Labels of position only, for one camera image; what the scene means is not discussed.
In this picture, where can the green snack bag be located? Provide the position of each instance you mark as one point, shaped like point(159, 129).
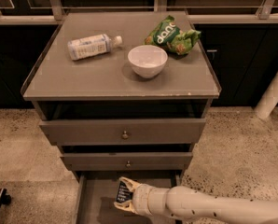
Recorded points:
point(168, 36)

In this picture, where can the grey top drawer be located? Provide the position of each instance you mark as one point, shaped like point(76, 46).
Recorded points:
point(77, 132)

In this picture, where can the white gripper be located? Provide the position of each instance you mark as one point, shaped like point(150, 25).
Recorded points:
point(141, 199)

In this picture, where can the white plastic drink bottle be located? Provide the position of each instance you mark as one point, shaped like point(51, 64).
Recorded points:
point(92, 46)

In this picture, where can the metal railing frame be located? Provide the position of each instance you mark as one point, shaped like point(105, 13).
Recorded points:
point(198, 11)

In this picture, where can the white ceramic bowl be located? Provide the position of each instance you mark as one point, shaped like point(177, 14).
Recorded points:
point(147, 61)

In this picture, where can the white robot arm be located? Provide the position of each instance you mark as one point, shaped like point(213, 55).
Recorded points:
point(234, 174)

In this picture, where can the grey drawer cabinet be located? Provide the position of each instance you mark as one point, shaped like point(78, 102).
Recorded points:
point(105, 86)

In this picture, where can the grey middle drawer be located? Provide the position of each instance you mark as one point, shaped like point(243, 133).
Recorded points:
point(126, 161)

